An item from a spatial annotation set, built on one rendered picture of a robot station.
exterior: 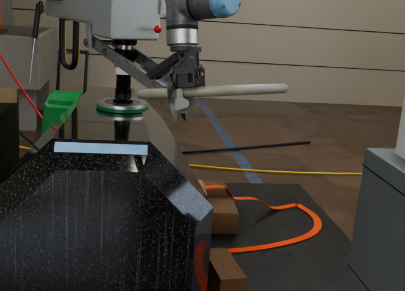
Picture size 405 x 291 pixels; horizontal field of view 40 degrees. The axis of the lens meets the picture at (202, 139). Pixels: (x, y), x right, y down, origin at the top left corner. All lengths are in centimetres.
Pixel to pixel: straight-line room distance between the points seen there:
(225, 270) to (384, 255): 93
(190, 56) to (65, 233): 74
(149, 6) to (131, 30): 12
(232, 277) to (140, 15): 116
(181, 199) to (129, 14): 79
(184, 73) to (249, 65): 586
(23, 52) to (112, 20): 287
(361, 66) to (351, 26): 56
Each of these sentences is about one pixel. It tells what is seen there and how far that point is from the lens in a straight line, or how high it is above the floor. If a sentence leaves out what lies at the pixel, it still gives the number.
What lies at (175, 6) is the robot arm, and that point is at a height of 126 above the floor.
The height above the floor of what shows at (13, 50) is 74.
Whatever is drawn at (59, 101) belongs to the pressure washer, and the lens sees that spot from 395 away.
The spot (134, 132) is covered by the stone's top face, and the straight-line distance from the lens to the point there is 201.
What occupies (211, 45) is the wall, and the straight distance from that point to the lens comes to 729.
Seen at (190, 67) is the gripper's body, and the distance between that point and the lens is 157.
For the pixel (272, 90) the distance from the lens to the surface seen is 166.
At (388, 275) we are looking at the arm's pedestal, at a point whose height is 53.
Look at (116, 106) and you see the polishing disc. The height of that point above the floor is 83.
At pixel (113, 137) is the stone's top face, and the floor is 80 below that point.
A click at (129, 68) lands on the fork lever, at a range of 220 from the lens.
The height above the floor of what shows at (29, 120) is 10.
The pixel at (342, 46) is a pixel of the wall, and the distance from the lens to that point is 775.
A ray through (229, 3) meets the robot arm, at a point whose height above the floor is 128.
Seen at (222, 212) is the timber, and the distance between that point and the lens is 311.
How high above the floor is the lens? 129
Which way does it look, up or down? 14 degrees down
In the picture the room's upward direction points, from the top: 4 degrees clockwise
